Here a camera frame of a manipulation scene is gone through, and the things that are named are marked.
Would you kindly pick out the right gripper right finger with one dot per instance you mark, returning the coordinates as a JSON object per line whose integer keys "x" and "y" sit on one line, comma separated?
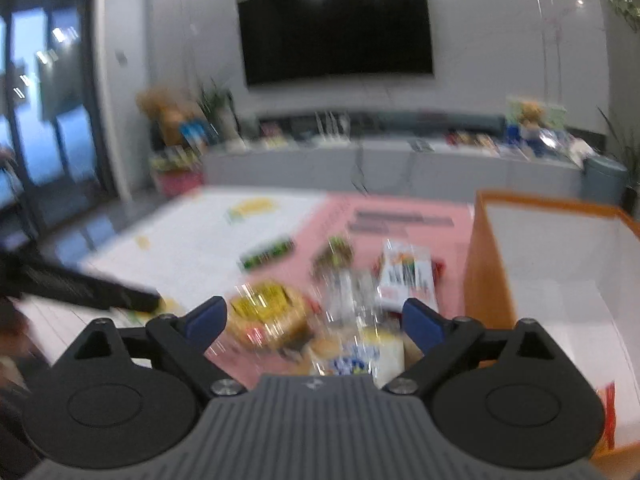
{"x": 511, "y": 398}

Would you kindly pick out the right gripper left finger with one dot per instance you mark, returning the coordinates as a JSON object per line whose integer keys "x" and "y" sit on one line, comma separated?
{"x": 121, "y": 396}

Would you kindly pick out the white stick snack packet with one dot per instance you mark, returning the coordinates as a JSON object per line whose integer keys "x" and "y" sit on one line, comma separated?
{"x": 406, "y": 272}

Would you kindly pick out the yellow snack packet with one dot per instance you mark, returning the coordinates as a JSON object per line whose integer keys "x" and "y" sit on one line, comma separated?
{"x": 267, "y": 314}

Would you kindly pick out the clear bread snack packet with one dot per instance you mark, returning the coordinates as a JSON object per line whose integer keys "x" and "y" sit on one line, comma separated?
{"x": 353, "y": 334}

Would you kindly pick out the green sausage snack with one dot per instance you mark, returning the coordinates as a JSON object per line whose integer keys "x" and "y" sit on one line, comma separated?
{"x": 262, "y": 256}

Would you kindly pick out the green pea snack packet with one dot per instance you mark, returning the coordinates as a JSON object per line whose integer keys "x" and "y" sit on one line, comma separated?
{"x": 336, "y": 254}

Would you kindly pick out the red snack packet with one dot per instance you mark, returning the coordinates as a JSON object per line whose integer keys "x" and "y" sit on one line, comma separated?
{"x": 438, "y": 268}

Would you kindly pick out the person left hand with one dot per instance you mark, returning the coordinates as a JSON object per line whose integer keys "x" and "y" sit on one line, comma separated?
{"x": 15, "y": 339}

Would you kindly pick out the glass sliding door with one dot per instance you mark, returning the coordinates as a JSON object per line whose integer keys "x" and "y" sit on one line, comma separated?
{"x": 54, "y": 161}

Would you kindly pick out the orange cardboard box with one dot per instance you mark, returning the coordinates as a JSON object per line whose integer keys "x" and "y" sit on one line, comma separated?
{"x": 573, "y": 267}

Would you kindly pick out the white lemon grid tablecloth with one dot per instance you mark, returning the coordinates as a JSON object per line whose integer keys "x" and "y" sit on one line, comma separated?
{"x": 190, "y": 248}

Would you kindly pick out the pink basket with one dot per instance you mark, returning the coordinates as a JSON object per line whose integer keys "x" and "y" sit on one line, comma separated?
{"x": 173, "y": 178}

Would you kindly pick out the large teddy bear left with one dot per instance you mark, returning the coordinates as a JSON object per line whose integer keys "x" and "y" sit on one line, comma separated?
{"x": 166, "y": 115}

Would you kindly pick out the pink restaurant placemat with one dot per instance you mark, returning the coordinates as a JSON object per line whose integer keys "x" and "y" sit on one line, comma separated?
{"x": 356, "y": 255}

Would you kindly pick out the grey round trash bin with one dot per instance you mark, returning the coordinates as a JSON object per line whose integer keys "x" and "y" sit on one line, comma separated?
{"x": 604, "y": 180}

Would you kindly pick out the potted plant left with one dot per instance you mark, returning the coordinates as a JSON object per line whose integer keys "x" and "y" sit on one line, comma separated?
{"x": 217, "y": 106}

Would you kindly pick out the potted grass plant right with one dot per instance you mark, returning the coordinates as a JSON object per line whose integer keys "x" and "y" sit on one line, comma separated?
{"x": 625, "y": 149}

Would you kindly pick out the teddy bear on console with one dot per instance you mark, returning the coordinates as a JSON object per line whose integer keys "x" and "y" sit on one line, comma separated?
{"x": 537, "y": 128}

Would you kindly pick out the white wifi router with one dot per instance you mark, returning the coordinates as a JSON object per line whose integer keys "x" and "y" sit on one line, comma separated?
{"x": 333, "y": 128}

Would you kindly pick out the hanging ivy plant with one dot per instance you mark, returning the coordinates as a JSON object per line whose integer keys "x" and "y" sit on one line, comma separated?
{"x": 628, "y": 11}

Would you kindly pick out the black wall television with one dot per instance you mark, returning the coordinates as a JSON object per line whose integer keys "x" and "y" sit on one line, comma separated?
{"x": 287, "y": 40}

